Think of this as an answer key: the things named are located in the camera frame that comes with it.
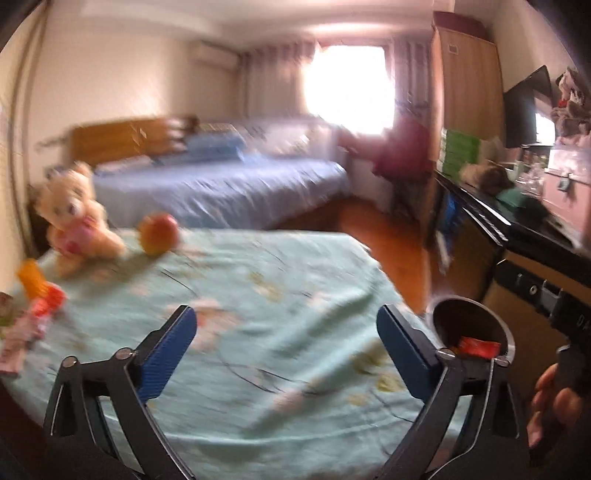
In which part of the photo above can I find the dark green cloth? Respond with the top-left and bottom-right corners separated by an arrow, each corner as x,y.
496,189 -> 532,208

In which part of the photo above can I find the black television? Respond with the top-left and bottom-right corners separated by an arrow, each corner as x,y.
503,65 -> 555,148

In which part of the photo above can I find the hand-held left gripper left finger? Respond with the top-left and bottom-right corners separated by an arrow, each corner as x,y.
42,305 -> 198,480

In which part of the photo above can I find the tall yellow foam net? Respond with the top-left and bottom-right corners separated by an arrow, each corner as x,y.
17,258 -> 49,300

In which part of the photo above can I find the wooden headboard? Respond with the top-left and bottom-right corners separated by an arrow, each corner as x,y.
71,115 -> 199,167

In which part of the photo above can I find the flat pink box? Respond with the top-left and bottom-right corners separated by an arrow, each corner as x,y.
0,318 -> 38,377

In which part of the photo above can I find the tall wooden wardrobe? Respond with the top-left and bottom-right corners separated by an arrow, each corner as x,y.
431,11 -> 506,217

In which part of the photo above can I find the bed with blue sheet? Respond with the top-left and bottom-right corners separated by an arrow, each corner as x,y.
92,154 -> 352,229

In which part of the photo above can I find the white air conditioner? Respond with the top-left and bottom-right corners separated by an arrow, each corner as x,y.
194,41 -> 238,68

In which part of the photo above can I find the round metal trash can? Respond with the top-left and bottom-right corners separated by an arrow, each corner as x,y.
431,298 -> 515,370

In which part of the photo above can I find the white bed rail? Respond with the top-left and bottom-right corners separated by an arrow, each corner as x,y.
240,117 -> 342,158

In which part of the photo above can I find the person's right hand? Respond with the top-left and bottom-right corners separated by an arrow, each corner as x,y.
526,363 -> 591,451

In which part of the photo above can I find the cream teddy bear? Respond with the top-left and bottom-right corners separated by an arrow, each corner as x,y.
36,161 -> 126,278

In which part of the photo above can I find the stack of green boxes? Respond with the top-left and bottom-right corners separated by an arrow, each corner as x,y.
438,129 -> 483,178

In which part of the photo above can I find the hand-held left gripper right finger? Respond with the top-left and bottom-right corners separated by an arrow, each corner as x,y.
376,304 -> 529,480

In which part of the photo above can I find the red yellow apple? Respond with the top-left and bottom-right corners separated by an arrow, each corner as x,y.
139,213 -> 181,256

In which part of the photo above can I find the bed with green sheet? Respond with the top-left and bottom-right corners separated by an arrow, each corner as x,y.
0,227 -> 467,480

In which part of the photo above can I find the pile of soft toys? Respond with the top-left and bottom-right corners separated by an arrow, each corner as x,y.
551,67 -> 591,139

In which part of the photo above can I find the black topped cabinet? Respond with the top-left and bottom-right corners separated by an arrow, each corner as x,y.
434,171 -> 591,315

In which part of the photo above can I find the orange red plastic bag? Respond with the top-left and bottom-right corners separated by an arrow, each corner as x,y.
30,284 -> 69,333

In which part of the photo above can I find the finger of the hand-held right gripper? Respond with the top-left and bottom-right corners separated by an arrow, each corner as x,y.
495,259 -> 560,319

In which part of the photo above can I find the pink storage box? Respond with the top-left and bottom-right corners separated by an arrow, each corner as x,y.
547,138 -> 591,236

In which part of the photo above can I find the folded blue pillow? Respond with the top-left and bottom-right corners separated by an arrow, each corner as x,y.
185,134 -> 245,162

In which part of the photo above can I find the red wrapper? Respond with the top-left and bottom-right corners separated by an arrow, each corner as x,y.
455,337 -> 502,360

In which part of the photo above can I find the dark red coat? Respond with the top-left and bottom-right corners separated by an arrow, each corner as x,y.
373,115 -> 432,178

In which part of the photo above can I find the grey patterned curtain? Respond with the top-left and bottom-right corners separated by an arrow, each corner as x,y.
238,41 -> 317,121
388,37 -> 437,121

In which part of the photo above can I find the brown stuffed toy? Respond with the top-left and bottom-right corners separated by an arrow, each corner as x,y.
462,164 -> 513,195

